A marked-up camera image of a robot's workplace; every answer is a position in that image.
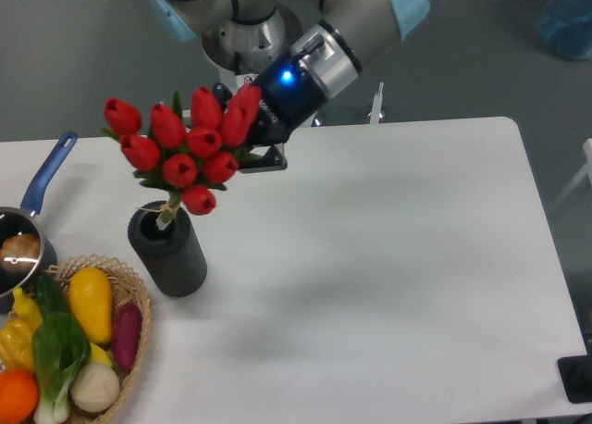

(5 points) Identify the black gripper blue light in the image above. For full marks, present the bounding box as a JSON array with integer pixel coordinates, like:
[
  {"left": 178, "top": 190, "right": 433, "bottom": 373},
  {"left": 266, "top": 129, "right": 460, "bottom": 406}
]
[{"left": 211, "top": 53, "right": 328, "bottom": 172}]

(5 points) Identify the red tulip bouquet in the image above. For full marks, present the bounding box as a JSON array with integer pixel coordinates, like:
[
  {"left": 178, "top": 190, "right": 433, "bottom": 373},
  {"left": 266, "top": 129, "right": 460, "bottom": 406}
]
[{"left": 102, "top": 84, "right": 262, "bottom": 231}]

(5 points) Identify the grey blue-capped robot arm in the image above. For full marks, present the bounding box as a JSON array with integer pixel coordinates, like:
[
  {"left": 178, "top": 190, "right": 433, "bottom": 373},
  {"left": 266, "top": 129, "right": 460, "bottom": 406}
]
[{"left": 148, "top": 0, "right": 430, "bottom": 173}]

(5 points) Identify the dark grey ribbed vase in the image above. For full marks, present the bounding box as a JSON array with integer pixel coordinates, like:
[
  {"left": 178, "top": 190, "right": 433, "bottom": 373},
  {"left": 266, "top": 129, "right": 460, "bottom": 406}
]
[{"left": 128, "top": 201, "right": 207, "bottom": 297}]

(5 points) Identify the yellow squash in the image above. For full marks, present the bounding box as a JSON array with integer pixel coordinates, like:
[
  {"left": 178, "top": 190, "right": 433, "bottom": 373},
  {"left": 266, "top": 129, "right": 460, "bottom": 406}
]
[{"left": 68, "top": 267, "right": 113, "bottom": 346}]

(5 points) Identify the purple eggplant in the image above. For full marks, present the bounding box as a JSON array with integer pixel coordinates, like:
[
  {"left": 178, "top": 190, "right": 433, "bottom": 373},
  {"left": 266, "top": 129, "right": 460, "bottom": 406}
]
[{"left": 111, "top": 302, "right": 142, "bottom": 371}]

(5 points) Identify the woven wicker basket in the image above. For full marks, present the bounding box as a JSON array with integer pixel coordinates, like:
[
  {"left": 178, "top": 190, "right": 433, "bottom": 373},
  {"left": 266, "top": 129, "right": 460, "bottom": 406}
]
[{"left": 0, "top": 254, "right": 153, "bottom": 424}]

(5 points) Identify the dark green cucumber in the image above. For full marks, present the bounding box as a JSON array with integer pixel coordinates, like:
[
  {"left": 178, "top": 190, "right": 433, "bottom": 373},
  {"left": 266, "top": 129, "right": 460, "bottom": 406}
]
[{"left": 35, "top": 272, "right": 70, "bottom": 318}]

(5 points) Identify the bread roll in pan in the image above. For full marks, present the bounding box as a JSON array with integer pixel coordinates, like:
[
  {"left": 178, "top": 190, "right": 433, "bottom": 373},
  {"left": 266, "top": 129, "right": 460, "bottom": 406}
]
[{"left": 1, "top": 233, "right": 41, "bottom": 273}]

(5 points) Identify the yellow banana piece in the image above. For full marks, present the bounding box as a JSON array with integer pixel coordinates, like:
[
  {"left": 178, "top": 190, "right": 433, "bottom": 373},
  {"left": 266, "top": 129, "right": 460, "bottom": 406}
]
[{"left": 88, "top": 343, "right": 113, "bottom": 368}]

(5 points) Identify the green bok choy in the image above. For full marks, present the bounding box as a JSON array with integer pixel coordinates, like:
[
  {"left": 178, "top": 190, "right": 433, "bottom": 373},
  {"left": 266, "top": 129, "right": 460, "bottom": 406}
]
[{"left": 32, "top": 312, "right": 90, "bottom": 423}]

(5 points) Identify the beige garlic bulb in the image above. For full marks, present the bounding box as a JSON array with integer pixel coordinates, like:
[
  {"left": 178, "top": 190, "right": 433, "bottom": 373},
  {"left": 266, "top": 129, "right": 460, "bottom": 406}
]
[{"left": 70, "top": 363, "right": 120, "bottom": 413}]

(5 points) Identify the yellow bell pepper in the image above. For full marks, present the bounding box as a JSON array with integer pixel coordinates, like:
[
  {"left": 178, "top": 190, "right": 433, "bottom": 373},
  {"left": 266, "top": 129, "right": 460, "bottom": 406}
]
[{"left": 1, "top": 287, "right": 43, "bottom": 373}]

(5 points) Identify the blue translucent container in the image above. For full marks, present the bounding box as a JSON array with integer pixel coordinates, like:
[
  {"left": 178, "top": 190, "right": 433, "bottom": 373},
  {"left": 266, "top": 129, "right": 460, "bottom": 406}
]
[{"left": 537, "top": 0, "right": 591, "bottom": 60}]

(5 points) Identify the orange fruit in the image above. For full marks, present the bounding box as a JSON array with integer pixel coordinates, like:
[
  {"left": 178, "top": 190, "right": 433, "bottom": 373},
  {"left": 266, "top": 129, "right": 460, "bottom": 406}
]
[{"left": 1, "top": 369, "right": 39, "bottom": 423}]

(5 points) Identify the black device at table edge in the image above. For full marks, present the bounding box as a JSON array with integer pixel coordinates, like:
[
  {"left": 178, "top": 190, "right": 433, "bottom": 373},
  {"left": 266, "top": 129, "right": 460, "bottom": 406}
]
[{"left": 557, "top": 355, "right": 592, "bottom": 404}]

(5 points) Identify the blue-handled saucepan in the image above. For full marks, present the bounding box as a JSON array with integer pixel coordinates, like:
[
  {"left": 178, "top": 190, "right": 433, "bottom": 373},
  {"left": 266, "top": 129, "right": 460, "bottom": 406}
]
[{"left": 1, "top": 131, "right": 78, "bottom": 314}]

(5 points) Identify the white chair frame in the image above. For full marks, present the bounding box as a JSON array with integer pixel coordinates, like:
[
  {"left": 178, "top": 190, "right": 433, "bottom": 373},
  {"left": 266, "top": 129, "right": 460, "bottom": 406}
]
[{"left": 549, "top": 138, "right": 591, "bottom": 213}]

